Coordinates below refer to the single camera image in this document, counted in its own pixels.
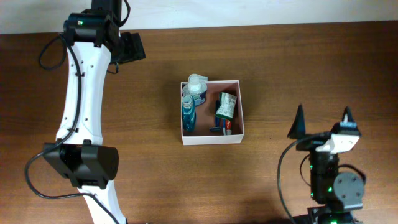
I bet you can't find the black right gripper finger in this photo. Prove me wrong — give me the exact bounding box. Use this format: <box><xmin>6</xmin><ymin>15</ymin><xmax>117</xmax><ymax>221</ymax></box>
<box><xmin>287</xmin><ymin>104</ymin><xmax>306</xmax><ymax>139</ymax></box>
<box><xmin>341</xmin><ymin>106</ymin><xmax>355</xmax><ymax>123</ymax></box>

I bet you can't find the blue white toothbrush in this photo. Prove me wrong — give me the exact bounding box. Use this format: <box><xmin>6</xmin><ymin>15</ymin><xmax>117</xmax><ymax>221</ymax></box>
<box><xmin>222</xmin><ymin>119</ymin><xmax>226</xmax><ymax>136</ymax></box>

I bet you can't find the green white tissue packet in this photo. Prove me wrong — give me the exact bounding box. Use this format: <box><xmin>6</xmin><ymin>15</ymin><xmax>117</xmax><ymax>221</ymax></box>
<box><xmin>216</xmin><ymin>92</ymin><xmax>238</xmax><ymax>121</ymax></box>

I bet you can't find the clear foam pump bottle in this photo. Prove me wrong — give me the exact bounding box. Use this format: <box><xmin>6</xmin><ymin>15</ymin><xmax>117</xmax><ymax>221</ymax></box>
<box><xmin>182</xmin><ymin>74</ymin><xmax>208</xmax><ymax>106</ymax></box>

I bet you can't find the blue disposable razor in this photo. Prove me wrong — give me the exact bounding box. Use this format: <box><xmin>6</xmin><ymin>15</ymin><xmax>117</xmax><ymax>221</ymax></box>
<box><xmin>210</xmin><ymin>100</ymin><xmax>222</xmax><ymax>133</ymax></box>

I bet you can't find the teal Listerine mouthwash bottle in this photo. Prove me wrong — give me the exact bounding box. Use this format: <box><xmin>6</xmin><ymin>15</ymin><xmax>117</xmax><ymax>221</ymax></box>
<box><xmin>182</xmin><ymin>95</ymin><xmax>196</xmax><ymax>132</ymax></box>

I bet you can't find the pink cardboard box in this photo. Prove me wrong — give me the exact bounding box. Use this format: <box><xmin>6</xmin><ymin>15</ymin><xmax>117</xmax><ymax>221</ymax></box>
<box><xmin>180</xmin><ymin>80</ymin><xmax>244</xmax><ymax>146</ymax></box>

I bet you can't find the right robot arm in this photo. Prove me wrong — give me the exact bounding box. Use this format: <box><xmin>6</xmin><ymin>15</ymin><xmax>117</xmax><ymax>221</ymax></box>
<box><xmin>287</xmin><ymin>105</ymin><xmax>366</xmax><ymax>223</ymax></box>

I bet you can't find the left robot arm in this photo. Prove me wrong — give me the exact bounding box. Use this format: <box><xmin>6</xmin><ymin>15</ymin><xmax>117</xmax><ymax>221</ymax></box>
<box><xmin>42</xmin><ymin>0</ymin><xmax>146</xmax><ymax>223</ymax></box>

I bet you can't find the red green toothpaste tube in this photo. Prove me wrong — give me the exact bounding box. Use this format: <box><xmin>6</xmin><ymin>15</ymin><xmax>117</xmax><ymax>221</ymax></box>
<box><xmin>226</xmin><ymin>120</ymin><xmax>232</xmax><ymax>135</ymax></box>

